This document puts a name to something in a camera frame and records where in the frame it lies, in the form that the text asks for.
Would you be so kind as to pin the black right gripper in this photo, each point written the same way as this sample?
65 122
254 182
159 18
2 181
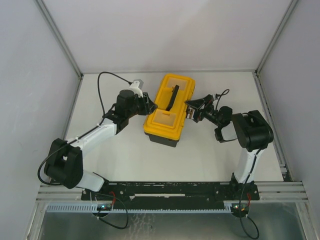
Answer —
198 110

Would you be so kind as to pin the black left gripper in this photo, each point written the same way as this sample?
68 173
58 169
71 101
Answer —
145 104

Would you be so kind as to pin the yellow black plastic toolbox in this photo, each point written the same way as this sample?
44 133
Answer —
164 126

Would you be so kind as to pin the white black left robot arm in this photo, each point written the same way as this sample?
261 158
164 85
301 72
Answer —
64 163

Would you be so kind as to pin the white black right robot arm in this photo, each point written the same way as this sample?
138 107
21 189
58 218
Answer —
250 129

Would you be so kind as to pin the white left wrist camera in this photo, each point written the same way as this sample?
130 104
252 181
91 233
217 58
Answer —
136 87

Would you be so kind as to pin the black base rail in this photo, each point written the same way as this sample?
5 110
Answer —
221 191

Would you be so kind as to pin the grey cable duct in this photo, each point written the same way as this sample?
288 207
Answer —
104 208

